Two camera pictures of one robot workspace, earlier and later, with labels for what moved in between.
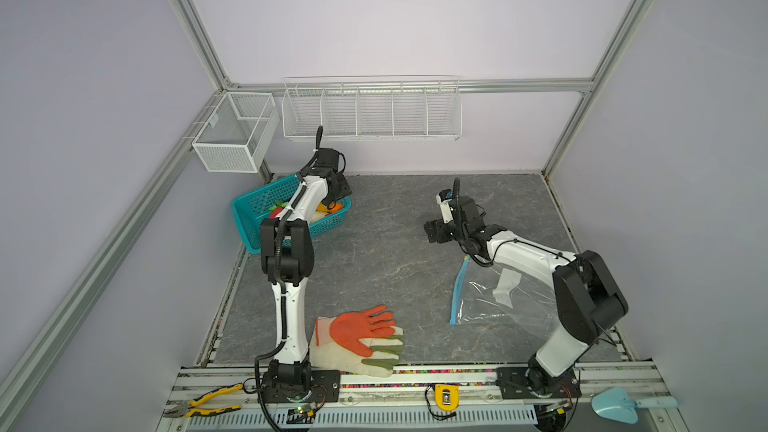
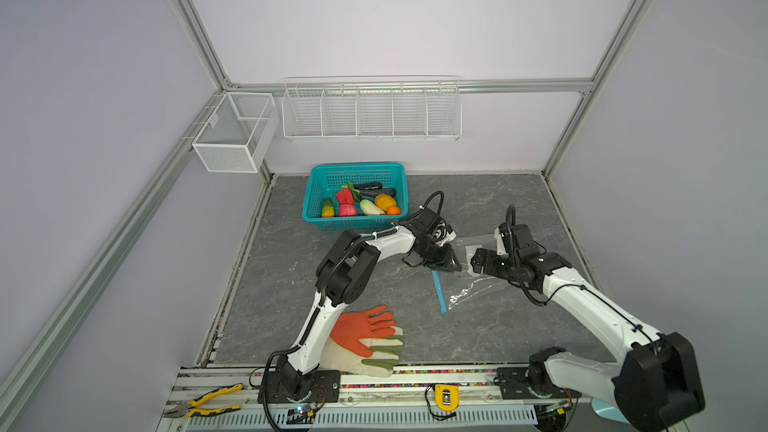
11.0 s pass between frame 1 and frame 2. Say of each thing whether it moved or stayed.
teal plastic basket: moved
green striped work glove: stayed
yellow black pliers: stayed
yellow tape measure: stayed
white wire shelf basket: stayed
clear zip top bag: moved
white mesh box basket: stayed
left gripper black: moved
